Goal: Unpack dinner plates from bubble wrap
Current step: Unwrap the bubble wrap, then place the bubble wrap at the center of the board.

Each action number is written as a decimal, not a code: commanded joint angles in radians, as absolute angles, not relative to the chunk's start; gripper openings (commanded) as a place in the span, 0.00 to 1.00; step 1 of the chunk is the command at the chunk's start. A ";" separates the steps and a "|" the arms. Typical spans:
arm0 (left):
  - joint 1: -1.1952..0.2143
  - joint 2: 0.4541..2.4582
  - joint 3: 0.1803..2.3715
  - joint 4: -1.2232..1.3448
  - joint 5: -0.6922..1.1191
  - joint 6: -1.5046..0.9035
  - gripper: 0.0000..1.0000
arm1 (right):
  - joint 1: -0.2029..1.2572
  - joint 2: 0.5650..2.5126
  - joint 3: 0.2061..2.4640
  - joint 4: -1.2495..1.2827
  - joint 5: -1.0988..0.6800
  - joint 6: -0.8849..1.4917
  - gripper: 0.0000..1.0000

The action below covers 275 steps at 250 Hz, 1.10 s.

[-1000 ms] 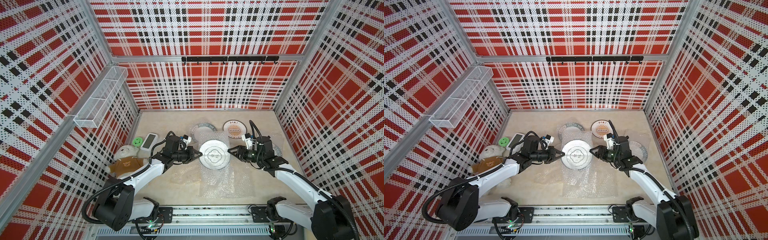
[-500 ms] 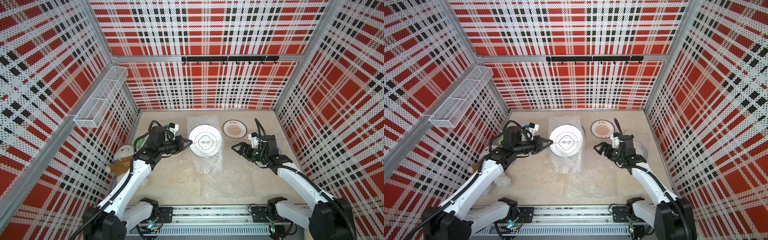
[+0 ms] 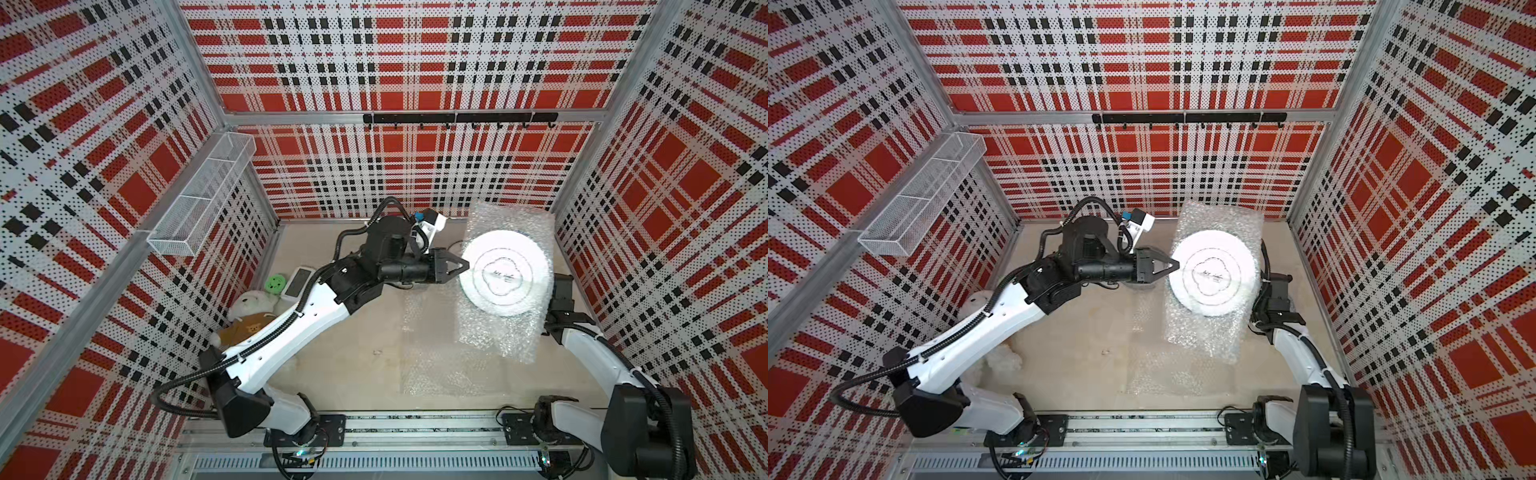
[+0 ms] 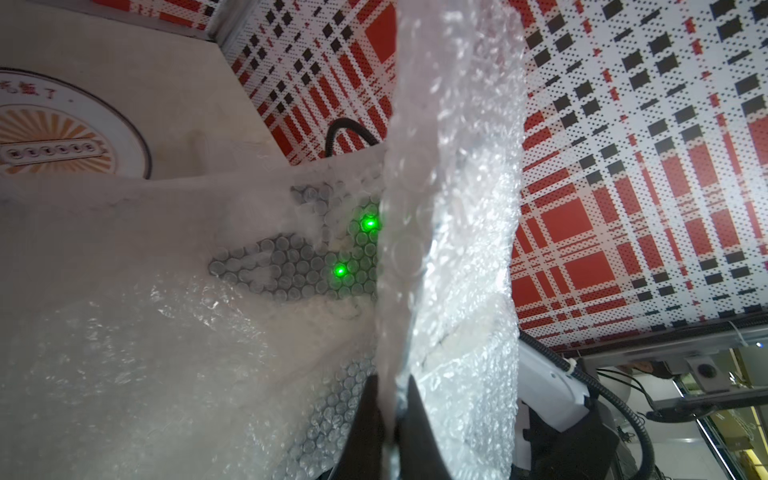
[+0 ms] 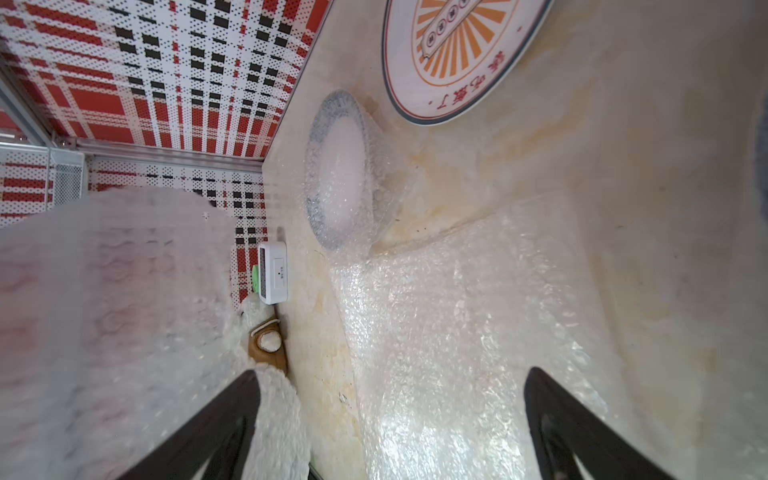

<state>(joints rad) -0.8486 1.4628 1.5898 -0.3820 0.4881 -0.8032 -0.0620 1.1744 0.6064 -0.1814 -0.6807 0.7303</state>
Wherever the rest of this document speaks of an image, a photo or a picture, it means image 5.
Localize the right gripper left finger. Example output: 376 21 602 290
121 370 261 479

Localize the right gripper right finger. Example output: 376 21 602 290
524 367 670 479

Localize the bubble wrap of orange plate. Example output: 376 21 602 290
331 197 767 479

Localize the bubble wrap of white plate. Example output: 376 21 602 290
1 188 240 479

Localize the orange pattern dinner plate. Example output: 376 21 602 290
381 0 554 126

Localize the bubble wrap of rear plate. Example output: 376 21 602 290
303 89 409 263

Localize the white teddy bear toy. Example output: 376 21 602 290
225 293 311 479

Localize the white digital clock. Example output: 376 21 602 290
257 241 288 305

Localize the green round button toy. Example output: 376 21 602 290
251 264 260 294

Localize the grey rimmed plate rear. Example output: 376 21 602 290
303 90 373 251

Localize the white wire mesh basket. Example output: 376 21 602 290
49 149 88 206

